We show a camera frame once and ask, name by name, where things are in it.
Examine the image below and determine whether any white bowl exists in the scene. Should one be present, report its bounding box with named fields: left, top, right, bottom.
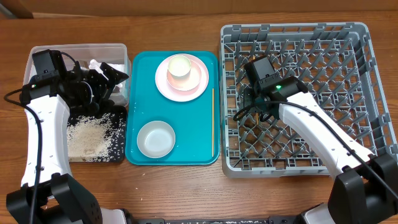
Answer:
left=137, top=121, right=176, bottom=159

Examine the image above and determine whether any pink small bowl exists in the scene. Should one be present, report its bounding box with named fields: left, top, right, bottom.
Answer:
left=167, top=60, right=201, bottom=91

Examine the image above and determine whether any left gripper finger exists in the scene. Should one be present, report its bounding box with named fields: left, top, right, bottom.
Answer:
left=99, top=83, right=116, bottom=103
left=100, top=62, right=129, bottom=87

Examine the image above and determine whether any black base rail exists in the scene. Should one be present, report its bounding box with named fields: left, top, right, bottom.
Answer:
left=132, top=215, right=304, bottom=224

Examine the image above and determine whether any clear plastic bin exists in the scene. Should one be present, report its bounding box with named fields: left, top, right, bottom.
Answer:
left=19, top=44, right=131, bottom=110

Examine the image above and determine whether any wooden chopstick diagonal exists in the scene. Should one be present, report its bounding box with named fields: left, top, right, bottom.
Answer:
left=252, top=56, right=259, bottom=125

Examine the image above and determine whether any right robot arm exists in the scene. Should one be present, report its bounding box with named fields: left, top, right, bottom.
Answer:
left=234, top=76, right=397, bottom=224

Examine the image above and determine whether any pink plate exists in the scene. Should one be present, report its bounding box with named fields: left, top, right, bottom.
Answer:
left=155, top=54, right=210, bottom=102

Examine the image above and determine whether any cream paper cup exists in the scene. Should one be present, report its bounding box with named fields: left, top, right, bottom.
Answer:
left=167, top=55, right=192, bottom=78

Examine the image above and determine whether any grey dishwasher rack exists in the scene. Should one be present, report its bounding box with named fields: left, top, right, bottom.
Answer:
left=220, top=22, right=397, bottom=178

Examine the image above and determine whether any pile of rice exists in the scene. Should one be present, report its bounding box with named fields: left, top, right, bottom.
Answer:
left=67, top=112, right=127, bottom=162

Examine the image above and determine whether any black plastic tray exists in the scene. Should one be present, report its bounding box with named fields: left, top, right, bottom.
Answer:
left=67, top=105, right=128, bottom=164

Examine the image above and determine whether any teal serving tray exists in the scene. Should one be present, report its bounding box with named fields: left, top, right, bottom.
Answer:
left=125, top=51, right=220, bottom=166

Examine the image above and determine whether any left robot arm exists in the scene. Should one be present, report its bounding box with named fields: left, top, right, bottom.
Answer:
left=6, top=62, right=134, bottom=223

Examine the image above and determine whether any wooden chopstick straight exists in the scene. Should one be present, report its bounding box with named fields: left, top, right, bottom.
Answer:
left=211, top=88, right=215, bottom=158

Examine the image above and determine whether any white napkin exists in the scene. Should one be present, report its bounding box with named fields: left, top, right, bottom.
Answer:
left=89, top=59, right=125, bottom=75

